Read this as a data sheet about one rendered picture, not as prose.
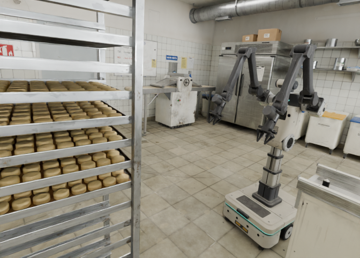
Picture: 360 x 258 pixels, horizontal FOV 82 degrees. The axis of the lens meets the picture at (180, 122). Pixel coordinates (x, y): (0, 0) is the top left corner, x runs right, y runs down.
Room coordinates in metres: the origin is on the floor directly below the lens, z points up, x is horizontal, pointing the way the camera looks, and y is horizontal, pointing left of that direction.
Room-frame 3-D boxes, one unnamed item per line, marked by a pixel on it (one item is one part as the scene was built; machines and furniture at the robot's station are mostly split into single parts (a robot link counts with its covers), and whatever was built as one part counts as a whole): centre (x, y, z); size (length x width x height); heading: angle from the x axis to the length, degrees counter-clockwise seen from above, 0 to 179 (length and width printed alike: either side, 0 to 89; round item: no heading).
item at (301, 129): (4.54, -2.48, 0.38); 0.64 x 0.54 x 0.77; 136
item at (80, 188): (0.69, 0.36, 0.96); 0.05 x 0.05 x 0.02
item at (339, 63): (4.28, -3.02, 1.67); 0.18 x 0.18 x 0.22
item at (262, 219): (1.76, -0.87, 0.24); 0.68 x 0.53 x 0.41; 124
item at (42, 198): (0.62, 0.46, 0.96); 0.05 x 0.05 x 0.02
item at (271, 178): (1.76, -0.88, 0.38); 0.13 x 0.13 x 0.40; 34
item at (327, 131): (4.07, -2.93, 0.38); 0.64 x 0.54 x 0.77; 134
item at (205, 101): (6.33, -0.88, 0.33); 0.54 x 0.53 x 0.66; 43
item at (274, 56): (5.25, -1.63, 1.03); 1.40 x 0.90 x 2.05; 43
